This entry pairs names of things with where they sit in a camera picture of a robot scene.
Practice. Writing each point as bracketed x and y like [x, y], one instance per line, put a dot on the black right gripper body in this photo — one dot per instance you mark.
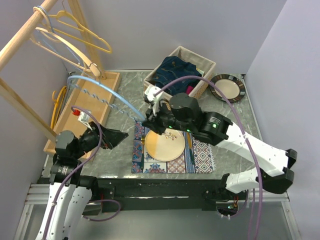
[165, 118]

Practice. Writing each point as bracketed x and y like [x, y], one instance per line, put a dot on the gold knife green handle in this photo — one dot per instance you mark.
[190, 145]

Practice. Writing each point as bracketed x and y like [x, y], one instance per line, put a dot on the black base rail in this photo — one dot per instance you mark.
[197, 185]

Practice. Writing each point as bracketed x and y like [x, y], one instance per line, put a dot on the wicker basket with liner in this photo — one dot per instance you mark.
[179, 103]

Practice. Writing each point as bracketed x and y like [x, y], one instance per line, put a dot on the pastel floral skirt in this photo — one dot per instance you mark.
[201, 72]

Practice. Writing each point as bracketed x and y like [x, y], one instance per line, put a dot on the cream wooden hanger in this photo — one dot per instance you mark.
[84, 63]

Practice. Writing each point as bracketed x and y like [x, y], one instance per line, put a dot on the patterned placemat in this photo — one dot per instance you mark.
[203, 157]

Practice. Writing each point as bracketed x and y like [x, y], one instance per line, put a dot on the orange plastic hanger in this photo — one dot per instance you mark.
[57, 105]

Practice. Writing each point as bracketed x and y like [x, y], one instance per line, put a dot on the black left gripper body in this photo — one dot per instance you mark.
[90, 140]

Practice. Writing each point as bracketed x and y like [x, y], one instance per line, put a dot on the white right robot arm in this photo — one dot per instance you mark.
[274, 172]

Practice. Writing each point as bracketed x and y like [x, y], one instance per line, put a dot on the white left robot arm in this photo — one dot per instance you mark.
[69, 191]

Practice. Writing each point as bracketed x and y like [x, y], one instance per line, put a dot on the aluminium frame rail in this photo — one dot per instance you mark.
[45, 197]

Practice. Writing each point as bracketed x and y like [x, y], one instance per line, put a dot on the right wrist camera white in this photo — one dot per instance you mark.
[152, 96]

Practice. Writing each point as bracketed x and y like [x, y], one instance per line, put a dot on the yellow cream dinner plate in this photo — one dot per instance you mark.
[165, 147]

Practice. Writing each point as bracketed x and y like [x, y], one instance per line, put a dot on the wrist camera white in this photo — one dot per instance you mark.
[152, 96]
[82, 117]

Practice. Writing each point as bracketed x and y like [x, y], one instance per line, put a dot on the magenta pleated skirt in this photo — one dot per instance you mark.
[189, 89]

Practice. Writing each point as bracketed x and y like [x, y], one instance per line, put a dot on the striped rim dark plate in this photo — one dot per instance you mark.
[231, 86]

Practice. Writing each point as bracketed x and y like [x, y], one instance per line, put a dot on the yellow plastic hanger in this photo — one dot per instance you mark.
[81, 28]

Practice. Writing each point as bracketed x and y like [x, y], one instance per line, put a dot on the light blue wide hanger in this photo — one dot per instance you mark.
[109, 95]

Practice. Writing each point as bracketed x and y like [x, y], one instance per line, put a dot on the gold fork green handle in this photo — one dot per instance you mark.
[142, 163]

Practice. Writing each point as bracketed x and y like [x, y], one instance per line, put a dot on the dark denim skirt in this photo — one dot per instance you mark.
[172, 68]

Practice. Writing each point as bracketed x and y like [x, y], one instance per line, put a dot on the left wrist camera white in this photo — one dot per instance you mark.
[82, 117]

